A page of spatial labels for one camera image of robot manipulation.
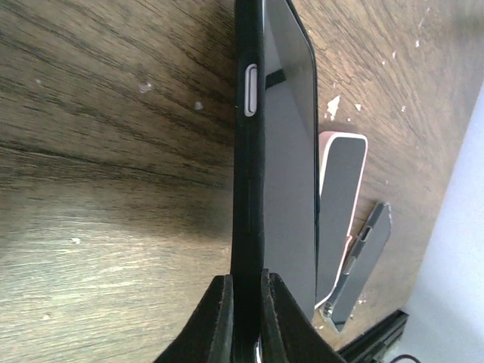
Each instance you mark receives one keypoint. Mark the pink phone case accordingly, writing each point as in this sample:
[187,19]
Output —
[340,211]

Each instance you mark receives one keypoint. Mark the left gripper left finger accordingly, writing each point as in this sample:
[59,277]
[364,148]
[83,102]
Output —
[207,336]

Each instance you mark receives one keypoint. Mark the black aluminium frame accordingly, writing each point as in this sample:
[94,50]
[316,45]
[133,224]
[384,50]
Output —
[376,342]

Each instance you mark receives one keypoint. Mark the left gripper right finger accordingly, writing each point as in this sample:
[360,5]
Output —
[286,333]

